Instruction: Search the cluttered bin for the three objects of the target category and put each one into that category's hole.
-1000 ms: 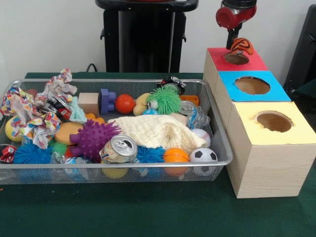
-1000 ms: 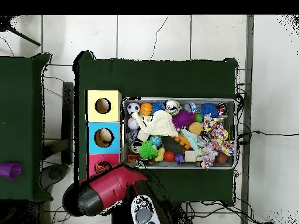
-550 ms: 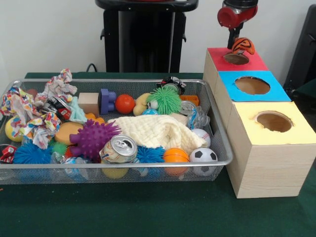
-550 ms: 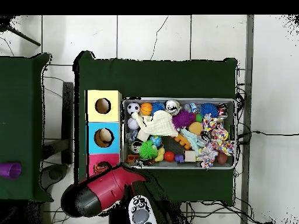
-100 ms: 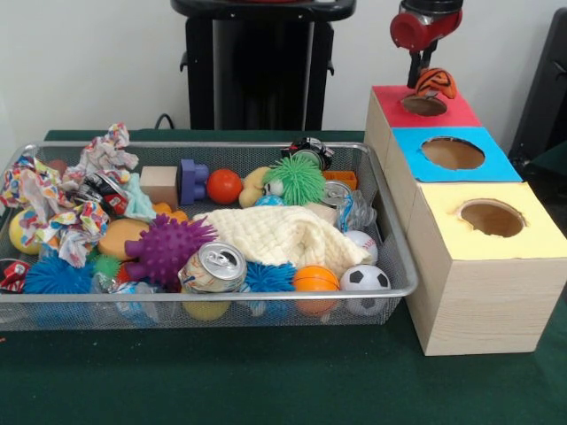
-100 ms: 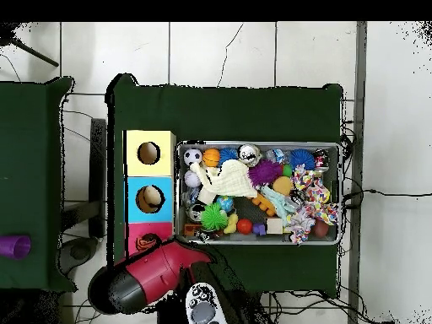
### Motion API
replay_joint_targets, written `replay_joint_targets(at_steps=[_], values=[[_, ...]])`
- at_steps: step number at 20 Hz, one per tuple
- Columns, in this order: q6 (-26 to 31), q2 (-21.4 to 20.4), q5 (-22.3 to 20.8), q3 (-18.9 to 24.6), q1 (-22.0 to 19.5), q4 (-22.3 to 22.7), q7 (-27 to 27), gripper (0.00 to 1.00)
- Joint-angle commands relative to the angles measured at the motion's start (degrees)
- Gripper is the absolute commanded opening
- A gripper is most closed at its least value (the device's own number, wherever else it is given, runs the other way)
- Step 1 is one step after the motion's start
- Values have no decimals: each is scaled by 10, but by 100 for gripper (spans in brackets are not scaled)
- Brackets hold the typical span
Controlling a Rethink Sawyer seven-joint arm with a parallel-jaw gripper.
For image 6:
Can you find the black tripod leg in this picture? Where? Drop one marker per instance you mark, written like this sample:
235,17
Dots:
34,52

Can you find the purple spiky ball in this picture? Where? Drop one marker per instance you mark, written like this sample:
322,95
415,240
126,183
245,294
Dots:
264,172

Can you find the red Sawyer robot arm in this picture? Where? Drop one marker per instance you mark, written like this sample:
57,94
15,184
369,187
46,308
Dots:
158,273

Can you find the clear mesh bin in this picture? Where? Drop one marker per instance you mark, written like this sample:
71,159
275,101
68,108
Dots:
270,240

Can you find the yellow ball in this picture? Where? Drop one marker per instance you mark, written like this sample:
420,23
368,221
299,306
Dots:
325,194

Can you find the small soccer ball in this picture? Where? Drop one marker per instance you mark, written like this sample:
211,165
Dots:
192,156

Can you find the blue spiky ball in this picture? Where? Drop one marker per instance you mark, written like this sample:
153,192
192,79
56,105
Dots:
302,159

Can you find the small orange basketball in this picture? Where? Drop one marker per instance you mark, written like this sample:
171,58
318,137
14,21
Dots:
211,157

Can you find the cream knitted cloth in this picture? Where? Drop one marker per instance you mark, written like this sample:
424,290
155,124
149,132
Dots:
229,181

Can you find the green fuzzy toy with eyes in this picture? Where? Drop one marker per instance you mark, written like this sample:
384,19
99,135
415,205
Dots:
213,217

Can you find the colourful patterned cloth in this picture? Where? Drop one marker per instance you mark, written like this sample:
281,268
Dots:
310,196

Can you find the small red ball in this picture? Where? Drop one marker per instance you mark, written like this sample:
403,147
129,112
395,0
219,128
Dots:
244,227

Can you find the wooden box with three holes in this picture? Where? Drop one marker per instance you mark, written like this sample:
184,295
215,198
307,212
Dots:
131,202

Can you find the plain wooden cube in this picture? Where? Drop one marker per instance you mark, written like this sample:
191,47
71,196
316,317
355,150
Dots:
274,226

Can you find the purple plastic cup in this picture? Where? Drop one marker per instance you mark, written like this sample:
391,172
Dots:
13,247

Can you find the green cloth side table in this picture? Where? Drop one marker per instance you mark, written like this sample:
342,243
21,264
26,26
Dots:
34,135

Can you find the orange foam ball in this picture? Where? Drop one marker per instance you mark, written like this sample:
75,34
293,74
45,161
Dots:
282,185

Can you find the orange striped tiger toy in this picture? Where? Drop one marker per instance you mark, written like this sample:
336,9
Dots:
147,241

